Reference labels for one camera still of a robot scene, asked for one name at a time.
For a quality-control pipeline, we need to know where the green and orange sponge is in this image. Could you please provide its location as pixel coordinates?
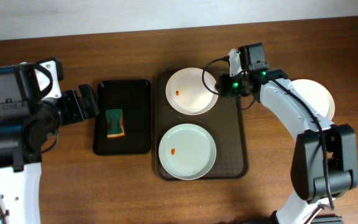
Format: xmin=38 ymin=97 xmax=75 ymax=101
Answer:
xmin=105 ymin=109 xmax=125 ymax=139

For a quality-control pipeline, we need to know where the pale pink plate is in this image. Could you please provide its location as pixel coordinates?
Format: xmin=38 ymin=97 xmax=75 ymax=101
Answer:
xmin=291 ymin=79 xmax=336 ymax=120

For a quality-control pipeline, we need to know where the white plate top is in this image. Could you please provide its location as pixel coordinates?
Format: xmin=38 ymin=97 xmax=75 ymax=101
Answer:
xmin=165 ymin=68 xmax=218 ymax=115

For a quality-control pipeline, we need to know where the pale green plate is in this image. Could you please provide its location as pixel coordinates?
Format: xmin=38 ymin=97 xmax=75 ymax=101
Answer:
xmin=158 ymin=123 xmax=217 ymax=180

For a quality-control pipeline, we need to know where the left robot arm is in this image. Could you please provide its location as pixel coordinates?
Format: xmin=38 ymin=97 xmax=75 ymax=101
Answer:
xmin=0 ymin=63 xmax=99 ymax=223

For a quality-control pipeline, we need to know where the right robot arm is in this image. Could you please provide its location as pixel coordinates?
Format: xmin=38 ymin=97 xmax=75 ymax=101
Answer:
xmin=215 ymin=43 xmax=358 ymax=223

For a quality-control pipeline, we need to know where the black plastic tray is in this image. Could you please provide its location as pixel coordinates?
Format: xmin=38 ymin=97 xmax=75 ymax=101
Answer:
xmin=93 ymin=79 xmax=152 ymax=156

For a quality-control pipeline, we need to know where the brown plastic serving tray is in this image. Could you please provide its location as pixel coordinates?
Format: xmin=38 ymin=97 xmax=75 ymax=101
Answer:
xmin=154 ymin=70 xmax=249 ymax=181

